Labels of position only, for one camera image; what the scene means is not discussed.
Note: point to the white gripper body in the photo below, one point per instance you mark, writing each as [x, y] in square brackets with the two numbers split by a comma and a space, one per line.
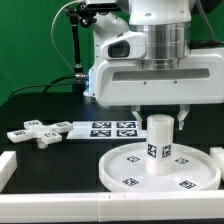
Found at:
[199, 79]

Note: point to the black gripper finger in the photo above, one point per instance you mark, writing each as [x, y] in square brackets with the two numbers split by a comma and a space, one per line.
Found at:
[137, 116]
[184, 111]

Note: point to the white round table top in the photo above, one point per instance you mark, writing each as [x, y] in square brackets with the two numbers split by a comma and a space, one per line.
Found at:
[139, 167]

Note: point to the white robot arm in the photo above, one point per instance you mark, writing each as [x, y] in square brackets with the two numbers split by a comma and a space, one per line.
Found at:
[148, 60]

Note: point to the white marker sheet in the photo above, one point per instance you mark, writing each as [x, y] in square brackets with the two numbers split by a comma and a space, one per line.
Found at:
[106, 130]

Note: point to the white cross-shaped table base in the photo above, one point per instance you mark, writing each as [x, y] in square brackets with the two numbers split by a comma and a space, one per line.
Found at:
[44, 134]

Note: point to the white left fence block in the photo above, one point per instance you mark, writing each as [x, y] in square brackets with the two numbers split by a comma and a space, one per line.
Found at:
[8, 164]

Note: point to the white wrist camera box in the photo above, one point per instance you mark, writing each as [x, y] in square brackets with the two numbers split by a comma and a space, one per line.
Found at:
[128, 45]

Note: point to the overhead camera bar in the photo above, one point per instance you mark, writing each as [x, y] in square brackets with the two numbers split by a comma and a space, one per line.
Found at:
[99, 6]

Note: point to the white front fence rail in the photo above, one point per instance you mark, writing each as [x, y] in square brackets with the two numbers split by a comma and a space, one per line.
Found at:
[104, 207]

